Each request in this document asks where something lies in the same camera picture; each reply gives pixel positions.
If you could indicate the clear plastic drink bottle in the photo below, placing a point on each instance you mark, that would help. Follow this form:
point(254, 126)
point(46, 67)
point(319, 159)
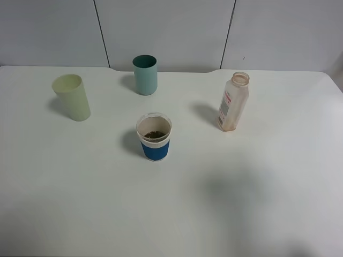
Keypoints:
point(233, 101)

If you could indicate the glass cup with blue sleeve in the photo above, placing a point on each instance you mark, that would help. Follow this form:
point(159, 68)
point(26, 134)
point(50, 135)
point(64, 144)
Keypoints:
point(154, 131)

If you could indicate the teal plastic cup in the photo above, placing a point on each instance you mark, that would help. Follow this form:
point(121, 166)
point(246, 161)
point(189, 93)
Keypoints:
point(145, 72)

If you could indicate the pale green plastic cup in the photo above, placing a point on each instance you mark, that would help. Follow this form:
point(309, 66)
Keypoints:
point(69, 88)

